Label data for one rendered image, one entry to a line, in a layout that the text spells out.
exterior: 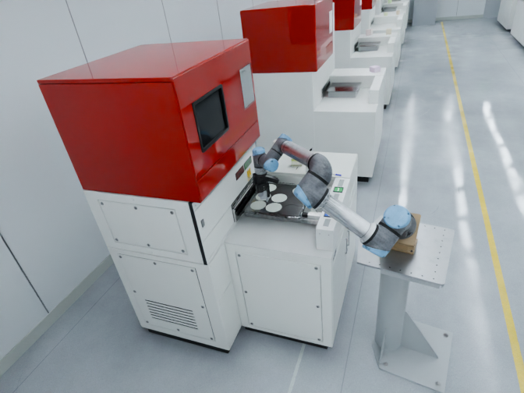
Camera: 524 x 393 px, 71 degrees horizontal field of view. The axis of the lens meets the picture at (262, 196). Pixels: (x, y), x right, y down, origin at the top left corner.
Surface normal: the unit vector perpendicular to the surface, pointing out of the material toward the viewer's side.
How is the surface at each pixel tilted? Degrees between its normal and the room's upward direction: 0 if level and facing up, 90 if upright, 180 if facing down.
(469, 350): 0
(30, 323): 90
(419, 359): 0
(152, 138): 90
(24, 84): 90
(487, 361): 0
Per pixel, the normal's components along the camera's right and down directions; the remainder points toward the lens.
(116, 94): -0.35, 0.52
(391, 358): -0.11, -0.84
